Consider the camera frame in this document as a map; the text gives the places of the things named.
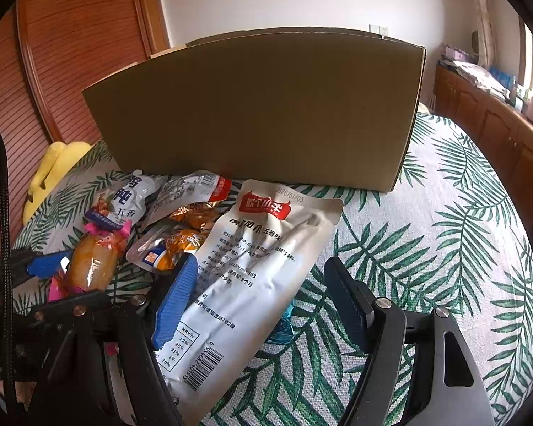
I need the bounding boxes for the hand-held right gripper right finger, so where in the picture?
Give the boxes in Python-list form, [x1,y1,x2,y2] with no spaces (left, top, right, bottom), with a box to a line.
[323,256,496,426]

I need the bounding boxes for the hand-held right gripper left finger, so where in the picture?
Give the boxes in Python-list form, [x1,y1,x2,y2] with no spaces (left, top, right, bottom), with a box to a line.
[27,253,199,426]

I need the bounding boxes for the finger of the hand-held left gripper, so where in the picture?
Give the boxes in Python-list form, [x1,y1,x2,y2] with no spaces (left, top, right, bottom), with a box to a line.
[9,248,74,278]
[29,290,112,324]

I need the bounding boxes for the pink snack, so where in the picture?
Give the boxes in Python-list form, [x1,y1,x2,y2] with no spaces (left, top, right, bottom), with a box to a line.
[49,222,131,305]

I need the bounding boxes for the orange snack packet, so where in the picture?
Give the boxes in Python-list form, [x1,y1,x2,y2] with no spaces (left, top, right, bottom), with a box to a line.
[166,202,225,231]

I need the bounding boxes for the large white snack pouch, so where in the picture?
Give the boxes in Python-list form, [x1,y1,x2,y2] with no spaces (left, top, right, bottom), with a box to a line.
[157,179,344,424]

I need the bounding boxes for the white and red snack packet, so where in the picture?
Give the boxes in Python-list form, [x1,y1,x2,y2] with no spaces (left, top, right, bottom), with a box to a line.
[142,171,232,227]

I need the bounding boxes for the brown cardboard box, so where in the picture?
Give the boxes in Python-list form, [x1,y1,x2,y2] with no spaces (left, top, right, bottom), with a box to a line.
[82,27,426,193]

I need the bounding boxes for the clear snack packet blue label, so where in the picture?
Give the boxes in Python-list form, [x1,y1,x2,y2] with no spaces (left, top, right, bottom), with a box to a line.
[126,226,211,273]

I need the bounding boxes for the teal wrapper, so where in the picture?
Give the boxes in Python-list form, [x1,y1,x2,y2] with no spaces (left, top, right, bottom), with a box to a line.
[266,299,296,344]

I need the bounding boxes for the yellow plush toy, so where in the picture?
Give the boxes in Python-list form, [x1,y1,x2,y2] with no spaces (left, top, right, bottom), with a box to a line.
[23,141,94,225]

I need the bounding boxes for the white and blue snack packet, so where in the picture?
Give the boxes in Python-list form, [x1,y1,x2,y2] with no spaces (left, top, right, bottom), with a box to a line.
[85,169,161,231]

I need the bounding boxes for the leaf print bedsheet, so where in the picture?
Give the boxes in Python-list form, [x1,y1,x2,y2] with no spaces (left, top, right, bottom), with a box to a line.
[11,113,533,426]

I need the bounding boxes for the wooden wardrobe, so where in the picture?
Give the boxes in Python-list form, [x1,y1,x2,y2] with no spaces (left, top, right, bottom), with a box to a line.
[0,0,154,258]

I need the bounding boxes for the wooden cabinet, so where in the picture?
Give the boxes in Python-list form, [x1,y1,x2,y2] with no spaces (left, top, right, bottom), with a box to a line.
[433,64,533,249]

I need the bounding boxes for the folded patterned cloth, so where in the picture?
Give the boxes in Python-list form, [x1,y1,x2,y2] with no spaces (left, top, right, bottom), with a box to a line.
[453,60,509,98]

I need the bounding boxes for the blue packets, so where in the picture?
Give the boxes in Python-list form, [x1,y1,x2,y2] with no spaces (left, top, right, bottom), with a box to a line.
[489,66,516,92]

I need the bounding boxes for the purple box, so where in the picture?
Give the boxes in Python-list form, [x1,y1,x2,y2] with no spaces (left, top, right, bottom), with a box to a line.
[442,44,478,65]

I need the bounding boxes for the wooden door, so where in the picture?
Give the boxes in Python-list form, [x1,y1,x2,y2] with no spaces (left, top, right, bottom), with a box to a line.
[129,0,170,56]

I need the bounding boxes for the patterned curtain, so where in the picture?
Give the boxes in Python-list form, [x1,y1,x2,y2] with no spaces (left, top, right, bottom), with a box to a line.
[468,0,498,67]

